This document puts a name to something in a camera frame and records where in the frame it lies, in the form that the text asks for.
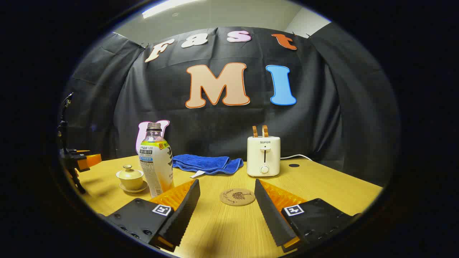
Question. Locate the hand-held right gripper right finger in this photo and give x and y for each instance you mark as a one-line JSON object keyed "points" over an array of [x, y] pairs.
{"points": [[269, 211]]}

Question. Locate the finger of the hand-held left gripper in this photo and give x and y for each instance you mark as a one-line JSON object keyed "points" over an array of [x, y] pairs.
{"points": [[89, 161]]}

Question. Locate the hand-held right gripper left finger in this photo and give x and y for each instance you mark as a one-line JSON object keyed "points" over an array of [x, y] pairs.
{"points": [[184, 211]]}

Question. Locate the round cork coaster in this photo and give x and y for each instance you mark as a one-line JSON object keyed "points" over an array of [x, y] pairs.
{"points": [[237, 197]]}

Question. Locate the cream teacup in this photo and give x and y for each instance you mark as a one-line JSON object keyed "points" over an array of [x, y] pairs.
{"points": [[131, 183]]}

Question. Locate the clear water bottle white label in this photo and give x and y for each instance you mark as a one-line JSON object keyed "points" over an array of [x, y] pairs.
{"points": [[156, 168]]}

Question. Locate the cream saucer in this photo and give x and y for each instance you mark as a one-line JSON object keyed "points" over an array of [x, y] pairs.
{"points": [[138, 190]]}

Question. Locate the blue towel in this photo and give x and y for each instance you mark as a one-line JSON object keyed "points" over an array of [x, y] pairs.
{"points": [[208, 163]]}

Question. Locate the cream toaster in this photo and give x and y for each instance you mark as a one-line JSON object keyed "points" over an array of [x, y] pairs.
{"points": [[263, 157]]}

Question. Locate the bread slice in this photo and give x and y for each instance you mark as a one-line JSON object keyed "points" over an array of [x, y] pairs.
{"points": [[254, 131], [265, 131]]}

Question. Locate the black backdrop cloth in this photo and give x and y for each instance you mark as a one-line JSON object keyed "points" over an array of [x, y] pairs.
{"points": [[215, 125]]}

